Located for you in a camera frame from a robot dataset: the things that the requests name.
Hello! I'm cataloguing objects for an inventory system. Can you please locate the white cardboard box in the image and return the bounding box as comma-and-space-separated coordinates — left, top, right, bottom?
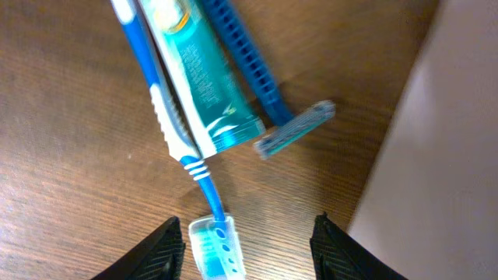
349, 0, 497, 279

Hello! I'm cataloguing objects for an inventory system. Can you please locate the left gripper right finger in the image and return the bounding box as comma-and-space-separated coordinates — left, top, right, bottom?
310, 212, 407, 280

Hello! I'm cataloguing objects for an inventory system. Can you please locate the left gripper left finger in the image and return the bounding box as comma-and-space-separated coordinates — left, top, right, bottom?
92, 216, 186, 280

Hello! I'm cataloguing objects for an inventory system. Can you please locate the toothpaste tube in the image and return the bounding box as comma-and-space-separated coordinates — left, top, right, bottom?
139, 0, 265, 158

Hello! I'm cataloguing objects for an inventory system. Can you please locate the blue white toothbrush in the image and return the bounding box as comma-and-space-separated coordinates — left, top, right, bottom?
111, 0, 246, 280

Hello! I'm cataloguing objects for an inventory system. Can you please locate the blue disposable razor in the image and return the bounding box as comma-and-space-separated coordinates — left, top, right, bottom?
202, 0, 335, 159

